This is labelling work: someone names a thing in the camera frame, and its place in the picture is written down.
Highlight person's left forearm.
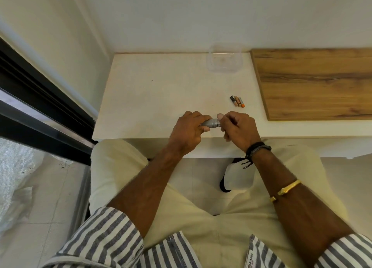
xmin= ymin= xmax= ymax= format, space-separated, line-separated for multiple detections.
xmin=107 ymin=145 xmax=186 ymax=239

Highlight person's left hand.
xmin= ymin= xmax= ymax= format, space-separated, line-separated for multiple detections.
xmin=169 ymin=111 xmax=213 ymax=156

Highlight clear plastic container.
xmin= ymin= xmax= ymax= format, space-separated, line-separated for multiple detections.
xmin=206 ymin=45 xmax=243 ymax=73

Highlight black braided bracelet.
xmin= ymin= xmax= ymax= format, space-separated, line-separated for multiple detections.
xmin=241 ymin=142 xmax=272 ymax=169

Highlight person's right forearm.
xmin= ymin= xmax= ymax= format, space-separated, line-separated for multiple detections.
xmin=246 ymin=147 xmax=356 ymax=267

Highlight translucent plastic sheet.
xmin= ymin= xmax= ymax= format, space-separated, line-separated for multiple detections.
xmin=0 ymin=137 xmax=44 ymax=239

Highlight gold bangle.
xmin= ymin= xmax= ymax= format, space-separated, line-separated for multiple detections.
xmin=270 ymin=180 xmax=302 ymax=203

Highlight person's right hand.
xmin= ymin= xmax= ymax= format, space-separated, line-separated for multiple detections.
xmin=217 ymin=111 xmax=262 ymax=153

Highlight cream trousers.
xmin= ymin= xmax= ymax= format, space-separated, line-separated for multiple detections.
xmin=89 ymin=139 xmax=349 ymax=268

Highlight grey metal flashlight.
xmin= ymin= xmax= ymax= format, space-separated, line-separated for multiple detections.
xmin=201 ymin=118 xmax=222 ymax=129

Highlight blue white striped shirt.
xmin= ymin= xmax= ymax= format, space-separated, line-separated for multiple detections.
xmin=43 ymin=207 xmax=372 ymax=268

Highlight wooden board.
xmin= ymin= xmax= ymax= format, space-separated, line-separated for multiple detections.
xmin=251 ymin=48 xmax=372 ymax=121

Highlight white shoe with black trim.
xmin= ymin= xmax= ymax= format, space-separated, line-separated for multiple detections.
xmin=219 ymin=157 xmax=257 ymax=193

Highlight black sliding door frame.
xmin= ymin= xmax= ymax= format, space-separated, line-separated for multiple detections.
xmin=0 ymin=37 xmax=99 ymax=167

